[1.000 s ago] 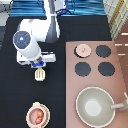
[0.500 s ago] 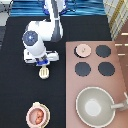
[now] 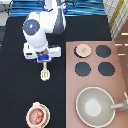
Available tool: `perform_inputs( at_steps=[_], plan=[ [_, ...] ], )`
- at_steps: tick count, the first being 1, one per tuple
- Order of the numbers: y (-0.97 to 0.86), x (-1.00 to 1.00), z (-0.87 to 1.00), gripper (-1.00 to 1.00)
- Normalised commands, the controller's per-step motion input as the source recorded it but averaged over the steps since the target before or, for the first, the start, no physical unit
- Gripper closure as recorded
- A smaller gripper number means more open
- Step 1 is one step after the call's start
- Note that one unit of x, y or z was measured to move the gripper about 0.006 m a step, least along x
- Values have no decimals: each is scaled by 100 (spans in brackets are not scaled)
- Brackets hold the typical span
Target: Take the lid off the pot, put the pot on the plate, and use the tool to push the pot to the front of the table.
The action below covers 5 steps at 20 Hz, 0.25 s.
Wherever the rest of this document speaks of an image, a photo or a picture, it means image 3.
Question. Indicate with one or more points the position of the pink small pot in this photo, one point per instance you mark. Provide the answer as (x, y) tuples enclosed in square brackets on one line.
[(37, 116)]

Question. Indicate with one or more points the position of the cream round plate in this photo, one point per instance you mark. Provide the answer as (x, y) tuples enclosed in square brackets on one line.
[(37, 116)]

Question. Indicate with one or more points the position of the pink stove top board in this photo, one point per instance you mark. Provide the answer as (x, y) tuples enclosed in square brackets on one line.
[(114, 84)]

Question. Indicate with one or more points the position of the black burner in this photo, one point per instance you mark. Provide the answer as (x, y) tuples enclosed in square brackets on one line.
[(106, 69), (103, 51), (82, 69)]

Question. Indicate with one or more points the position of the large grey frying pan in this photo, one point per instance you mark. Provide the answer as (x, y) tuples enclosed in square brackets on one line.
[(96, 107)]

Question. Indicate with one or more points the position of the white gripper blue base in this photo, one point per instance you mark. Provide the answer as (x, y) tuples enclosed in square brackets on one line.
[(45, 56)]

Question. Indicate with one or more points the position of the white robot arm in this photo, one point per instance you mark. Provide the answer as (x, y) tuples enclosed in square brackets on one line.
[(35, 28)]

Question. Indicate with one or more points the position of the black table mat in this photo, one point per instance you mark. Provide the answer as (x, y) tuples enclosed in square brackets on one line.
[(20, 83)]

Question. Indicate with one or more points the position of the black burner bottom left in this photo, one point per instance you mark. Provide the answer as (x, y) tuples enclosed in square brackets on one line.
[(82, 69)]

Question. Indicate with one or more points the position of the black burner bottom right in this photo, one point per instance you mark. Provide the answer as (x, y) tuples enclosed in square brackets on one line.
[(106, 69)]

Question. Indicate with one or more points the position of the black burner top right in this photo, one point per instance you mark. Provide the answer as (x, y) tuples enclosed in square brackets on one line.
[(103, 51)]

